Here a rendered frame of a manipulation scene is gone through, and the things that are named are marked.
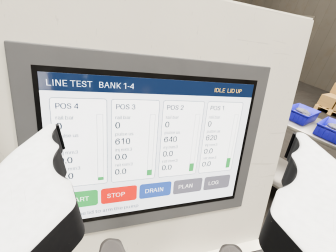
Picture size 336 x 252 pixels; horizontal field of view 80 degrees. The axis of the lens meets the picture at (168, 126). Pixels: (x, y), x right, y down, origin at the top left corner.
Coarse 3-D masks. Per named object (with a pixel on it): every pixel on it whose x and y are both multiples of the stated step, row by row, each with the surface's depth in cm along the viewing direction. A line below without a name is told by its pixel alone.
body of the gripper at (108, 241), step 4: (104, 240) 5; (108, 240) 5; (112, 240) 5; (116, 240) 5; (100, 244) 5; (104, 244) 5; (108, 244) 5; (112, 244) 5; (116, 244) 5; (120, 244) 5; (224, 244) 5; (228, 244) 5; (232, 244) 5; (100, 248) 5; (104, 248) 5; (108, 248) 5; (112, 248) 5; (116, 248) 5; (120, 248) 5; (220, 248) 5; (224, 248) 5; (228, 248) 5; (232, 248) 5; (236, 248) 5; (240, 248) 5
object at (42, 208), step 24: (24, 144) 9; (48, 144) 9; (0, 168) 8; (24, 168) 8; (48, 168) 8; (0, 192) 7; (24, 192) 7; (48, 192) 7; (72, 192) 7; (0, 216) 6; (24, 216) 6; (48, 216) 6; (72, 216) 6; (0, 240) 5; (24, 240) 5; (48, 240) 6; (72, 240) 7
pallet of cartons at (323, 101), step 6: (330, 90) 508; (324, 96) 480; (330, 96) 474; (318, 102) 492; (324, 102) 481; (330, 102) 472; (318, 108) 500; (324, 108) 481; (330, 108) 473; (330, 114) 474
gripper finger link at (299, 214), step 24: (288, 144) 11; (312, 144) 10; (288, 168) 9; (312, 168) 8; (288, 192) 7; (312, 192) 7; (288, 216) 6; (312, 216) 6; (264, 240) 7; (288, 240) 6; (312, 240) 5
